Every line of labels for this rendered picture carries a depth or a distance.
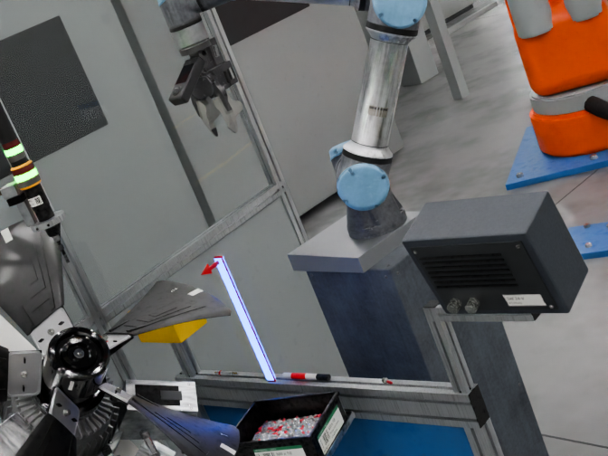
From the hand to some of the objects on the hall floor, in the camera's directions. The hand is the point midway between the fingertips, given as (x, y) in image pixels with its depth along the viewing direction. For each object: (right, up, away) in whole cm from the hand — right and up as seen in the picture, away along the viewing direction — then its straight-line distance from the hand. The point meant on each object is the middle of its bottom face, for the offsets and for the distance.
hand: (222, 130), depth 232 cm
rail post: (+81, -130, -3) cm, 153 cm away
